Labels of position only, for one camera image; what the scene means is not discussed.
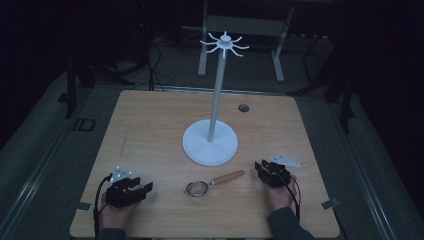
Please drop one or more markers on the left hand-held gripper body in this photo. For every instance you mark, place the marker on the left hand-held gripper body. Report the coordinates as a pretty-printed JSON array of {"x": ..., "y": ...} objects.
[{"x": 121, "y": 196}]

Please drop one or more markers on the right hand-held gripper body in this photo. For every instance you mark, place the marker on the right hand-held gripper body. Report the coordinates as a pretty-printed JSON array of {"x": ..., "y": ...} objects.
[{"x": 278, "y": 176}]

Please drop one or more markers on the white hook rack stand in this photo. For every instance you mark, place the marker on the white hook rack stand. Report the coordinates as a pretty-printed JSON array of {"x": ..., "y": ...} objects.
[{"x": 210, "y": 146}]

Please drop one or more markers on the person's right hand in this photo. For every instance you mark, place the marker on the person's right hand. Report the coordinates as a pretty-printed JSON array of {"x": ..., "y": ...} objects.
[{"x": 281, "y": 196}]

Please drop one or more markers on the person's left hand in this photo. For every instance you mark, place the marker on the person's left hand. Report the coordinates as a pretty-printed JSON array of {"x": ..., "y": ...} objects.
[{"x": 115, "y": 216}]

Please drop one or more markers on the grey tape strip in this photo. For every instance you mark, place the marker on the grey tape strip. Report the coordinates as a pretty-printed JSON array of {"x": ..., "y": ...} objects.
[
  {"x": 330, "y": 203},
  {"x": 84, "y": 206}
]

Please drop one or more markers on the dark metal stand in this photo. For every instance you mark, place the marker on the dark metal stand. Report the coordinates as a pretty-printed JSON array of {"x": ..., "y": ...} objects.
[
  {"x": 346, "y": 100},
  {"x": 70, "y": 93}
]

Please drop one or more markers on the grey metal frame stand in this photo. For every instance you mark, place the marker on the grey metal frame stand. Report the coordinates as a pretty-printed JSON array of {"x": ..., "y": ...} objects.
[{"x": 246, "y": 25}]

